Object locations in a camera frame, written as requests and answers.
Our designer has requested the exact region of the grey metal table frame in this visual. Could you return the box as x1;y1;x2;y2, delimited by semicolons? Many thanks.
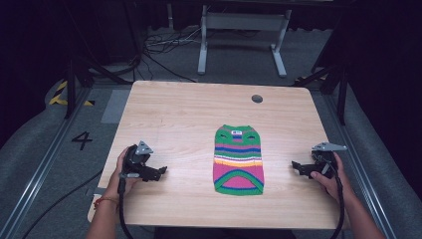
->
197;4;294;79

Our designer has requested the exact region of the bundle of floor cables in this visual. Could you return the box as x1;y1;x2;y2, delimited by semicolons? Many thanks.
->
141;25;204;84

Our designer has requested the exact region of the person's right hand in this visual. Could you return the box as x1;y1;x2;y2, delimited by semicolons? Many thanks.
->
310;151;357;202

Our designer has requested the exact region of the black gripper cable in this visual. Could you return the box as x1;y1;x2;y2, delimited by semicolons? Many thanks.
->
317;158;346;239
117;171;141;239

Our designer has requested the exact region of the yellow black hazard tape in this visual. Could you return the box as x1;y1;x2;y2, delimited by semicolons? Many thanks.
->
48;80;97;108

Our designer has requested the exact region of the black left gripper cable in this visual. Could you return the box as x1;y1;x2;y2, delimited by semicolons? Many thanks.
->
117;171;141;239

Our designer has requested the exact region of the thin black floor cable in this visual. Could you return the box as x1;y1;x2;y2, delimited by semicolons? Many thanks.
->
20;168;105;239

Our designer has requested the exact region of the striped knitted pet sweater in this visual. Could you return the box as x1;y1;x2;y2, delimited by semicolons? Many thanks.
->
212;123;266;197

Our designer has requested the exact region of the black metal stand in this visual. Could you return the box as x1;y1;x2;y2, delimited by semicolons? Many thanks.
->
63;49;134;120
293;62;350;127

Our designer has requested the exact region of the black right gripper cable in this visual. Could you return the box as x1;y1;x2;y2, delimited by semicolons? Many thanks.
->
317;158;346;239

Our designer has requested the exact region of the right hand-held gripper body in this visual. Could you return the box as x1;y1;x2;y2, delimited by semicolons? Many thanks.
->
302;141;348;180

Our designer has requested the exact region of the person's left hand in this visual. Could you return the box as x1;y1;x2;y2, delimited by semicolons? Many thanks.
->
105;146;141;200

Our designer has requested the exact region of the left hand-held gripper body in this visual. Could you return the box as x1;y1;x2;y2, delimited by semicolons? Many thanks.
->
121;139;161;182

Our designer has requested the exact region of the metal floor rail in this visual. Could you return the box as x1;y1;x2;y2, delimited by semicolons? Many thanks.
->
0;87;94;239
321;93;398;239

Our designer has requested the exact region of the red string bracelet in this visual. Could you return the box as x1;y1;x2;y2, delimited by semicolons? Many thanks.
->
93;196;119;211

